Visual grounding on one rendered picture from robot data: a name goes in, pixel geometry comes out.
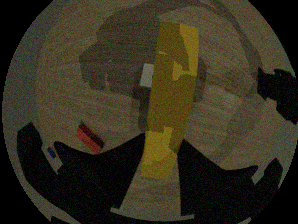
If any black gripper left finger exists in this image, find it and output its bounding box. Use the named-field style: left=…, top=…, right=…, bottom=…
left=53, top=133, right=146, bottom=209

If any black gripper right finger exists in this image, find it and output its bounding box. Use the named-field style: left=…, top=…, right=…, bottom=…
left=177, top=139, right=258, bottom=216

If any yellow bar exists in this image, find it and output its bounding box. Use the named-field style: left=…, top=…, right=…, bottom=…
left=141, top=22, right=200, bottom=180

